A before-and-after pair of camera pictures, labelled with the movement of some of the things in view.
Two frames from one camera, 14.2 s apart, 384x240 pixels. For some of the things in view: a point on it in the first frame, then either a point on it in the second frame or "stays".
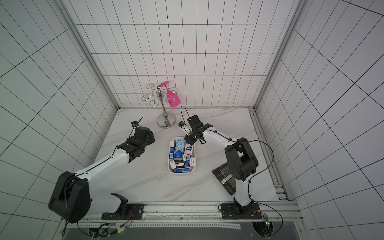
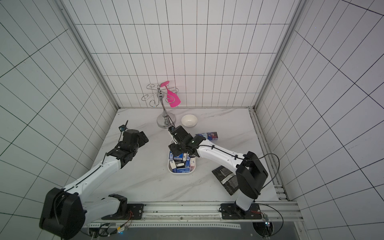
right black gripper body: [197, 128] → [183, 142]
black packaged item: [223, 173] stays
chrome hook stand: [166, 120] stays
